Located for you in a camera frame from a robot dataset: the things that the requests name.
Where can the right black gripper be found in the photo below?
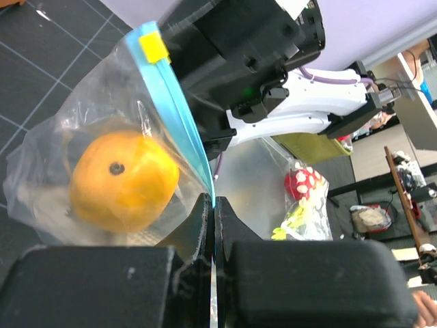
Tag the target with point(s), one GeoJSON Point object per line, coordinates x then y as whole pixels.
{"type": "Point", "coordinates": [226, 50]}

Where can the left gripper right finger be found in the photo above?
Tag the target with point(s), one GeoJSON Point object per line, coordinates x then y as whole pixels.
{"type": "Point", "coordinates": [264, 283]}

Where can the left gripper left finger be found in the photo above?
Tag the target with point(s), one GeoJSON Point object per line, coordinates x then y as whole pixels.
{"type": "Point", "coordinates": [167, 285]}

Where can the orange mango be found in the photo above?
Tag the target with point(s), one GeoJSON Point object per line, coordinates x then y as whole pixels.
{"type": "Point", "coordinates": [123, 182]}

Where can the clear zip bag blue zipper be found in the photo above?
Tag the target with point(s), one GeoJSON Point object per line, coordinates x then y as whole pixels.
{"type": "Point", "coordinates": [124, 92]}

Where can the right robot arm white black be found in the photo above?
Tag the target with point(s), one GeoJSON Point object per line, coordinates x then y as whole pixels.
{"type": "Point", "coordinates": [330, 103]}

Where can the bag with red spotted toy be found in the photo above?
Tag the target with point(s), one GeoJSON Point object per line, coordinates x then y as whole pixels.
{"type": "Point", "coordinates": [305, 196]}

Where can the yellow zipper slider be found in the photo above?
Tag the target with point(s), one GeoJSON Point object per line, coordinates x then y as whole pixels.
{"type": "Point", "coordinates": [154, 48]}

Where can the black gridded mat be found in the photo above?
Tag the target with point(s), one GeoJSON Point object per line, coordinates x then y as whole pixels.
{"type": "Point", "coordinates": [47, 47]}

